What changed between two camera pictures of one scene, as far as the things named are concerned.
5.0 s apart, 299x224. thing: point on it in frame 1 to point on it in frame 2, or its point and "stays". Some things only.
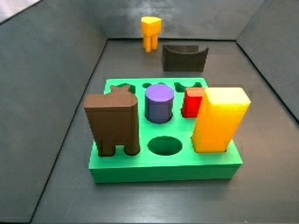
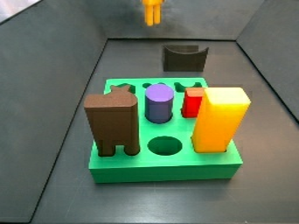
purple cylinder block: x=159 y=97 stays
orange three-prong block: x=151 y=30 to x=154 y=11
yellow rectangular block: x=221 y=113 stays
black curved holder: x=183 y=58 stays
